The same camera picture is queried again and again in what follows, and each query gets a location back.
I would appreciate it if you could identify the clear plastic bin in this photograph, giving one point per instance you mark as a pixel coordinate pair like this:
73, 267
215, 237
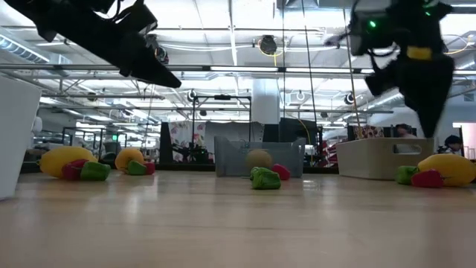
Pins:
230, 156

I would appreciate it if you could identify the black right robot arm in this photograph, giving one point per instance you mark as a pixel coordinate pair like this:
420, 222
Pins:
439, 9

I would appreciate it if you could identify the white building column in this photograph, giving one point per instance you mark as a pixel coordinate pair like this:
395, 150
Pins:
266, 100

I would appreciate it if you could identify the green exit sign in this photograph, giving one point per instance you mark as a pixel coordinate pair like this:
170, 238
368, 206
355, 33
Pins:
114, 137

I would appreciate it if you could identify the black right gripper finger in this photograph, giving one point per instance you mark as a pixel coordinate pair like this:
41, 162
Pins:
420, 108
436, 108

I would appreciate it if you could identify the black metal stand frame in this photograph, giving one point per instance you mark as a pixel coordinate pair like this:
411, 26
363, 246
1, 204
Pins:
222, 97

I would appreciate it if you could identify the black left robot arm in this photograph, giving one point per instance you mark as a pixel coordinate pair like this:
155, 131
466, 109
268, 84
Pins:
29, 15

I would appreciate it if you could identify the white plastic basket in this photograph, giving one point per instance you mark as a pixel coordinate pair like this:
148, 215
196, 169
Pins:
18, 137

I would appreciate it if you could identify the light grey plastic basket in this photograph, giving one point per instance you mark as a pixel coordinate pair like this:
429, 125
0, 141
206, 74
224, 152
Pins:
364, 160

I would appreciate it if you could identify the black metal shelf frame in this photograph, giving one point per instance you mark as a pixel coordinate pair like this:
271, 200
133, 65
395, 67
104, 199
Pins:
93, 129

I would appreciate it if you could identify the round ceiling fixture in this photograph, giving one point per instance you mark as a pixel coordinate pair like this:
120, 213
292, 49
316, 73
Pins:
349, 98
191, 95
300, 96

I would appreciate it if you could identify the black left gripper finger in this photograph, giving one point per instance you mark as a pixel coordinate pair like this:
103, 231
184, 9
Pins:
148, 63
148, 79

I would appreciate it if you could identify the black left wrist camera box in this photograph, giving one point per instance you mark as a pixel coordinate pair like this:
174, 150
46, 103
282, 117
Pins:
139, 20

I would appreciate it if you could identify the floral patterned cloth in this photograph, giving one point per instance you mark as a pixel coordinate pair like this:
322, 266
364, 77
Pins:
182, 134
368, 131

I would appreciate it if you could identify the green bell pepper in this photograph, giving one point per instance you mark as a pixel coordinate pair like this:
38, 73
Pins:
94, 171
135, 168
264, 179
405, 175

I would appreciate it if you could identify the long ceiling light rail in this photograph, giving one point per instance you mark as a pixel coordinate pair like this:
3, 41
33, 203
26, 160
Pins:
241, 69

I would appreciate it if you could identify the yellow mango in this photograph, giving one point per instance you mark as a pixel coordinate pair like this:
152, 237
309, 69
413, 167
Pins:
63, 158
259, 159
128, 156
451, 167

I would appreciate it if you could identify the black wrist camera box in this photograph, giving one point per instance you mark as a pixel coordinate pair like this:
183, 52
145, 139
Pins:
139, 20
368, 33

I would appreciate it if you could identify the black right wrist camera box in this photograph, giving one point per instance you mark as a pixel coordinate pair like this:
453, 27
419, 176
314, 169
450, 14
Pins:
368, 33

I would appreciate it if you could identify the person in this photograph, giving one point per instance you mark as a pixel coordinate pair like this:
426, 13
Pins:
453, 143
403, 131

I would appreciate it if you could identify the red bell pepper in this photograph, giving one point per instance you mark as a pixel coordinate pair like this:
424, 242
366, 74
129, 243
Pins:
72, 169
150, 168
282, 172
427, 179

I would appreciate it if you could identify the black monitor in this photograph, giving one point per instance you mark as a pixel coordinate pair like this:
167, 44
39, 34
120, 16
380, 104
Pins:
294, 130

